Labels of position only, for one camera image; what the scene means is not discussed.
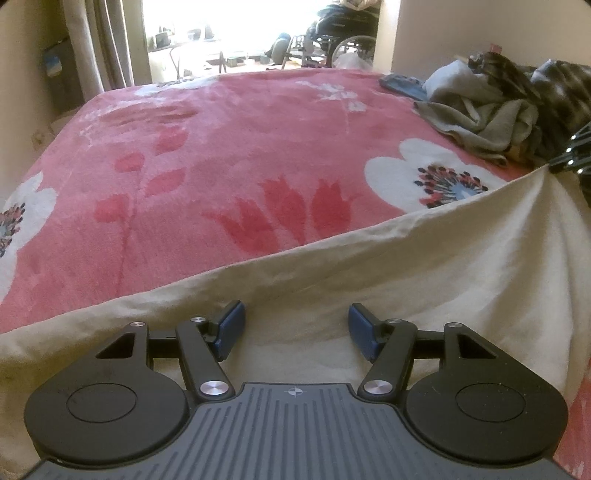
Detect white folding table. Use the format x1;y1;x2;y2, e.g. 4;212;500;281
148;30;232;79

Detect grey sweatshirt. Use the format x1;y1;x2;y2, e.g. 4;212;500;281
413;60;548;167

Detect beige curtain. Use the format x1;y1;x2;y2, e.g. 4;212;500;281
62;0;153;95

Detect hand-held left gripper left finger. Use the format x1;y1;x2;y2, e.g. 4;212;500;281
53;300;246;402

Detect pink floral blanket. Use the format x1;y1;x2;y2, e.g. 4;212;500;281
0;69;591;480

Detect beige cloth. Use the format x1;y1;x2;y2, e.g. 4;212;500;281
0;164;591;467

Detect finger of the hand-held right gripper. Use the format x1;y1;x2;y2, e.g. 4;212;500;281
549;130;591;176

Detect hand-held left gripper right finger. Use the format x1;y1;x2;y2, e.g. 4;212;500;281
348;302;539;402

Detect translucent plastic bag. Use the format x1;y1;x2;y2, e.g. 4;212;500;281
332;51;372;70

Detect black wheelchair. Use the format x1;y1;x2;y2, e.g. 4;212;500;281
302;0;382;68

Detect blue jeans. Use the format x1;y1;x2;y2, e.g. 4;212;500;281
379;73;428;101

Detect plaid shirt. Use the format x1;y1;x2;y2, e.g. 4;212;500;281
466;51;591;171

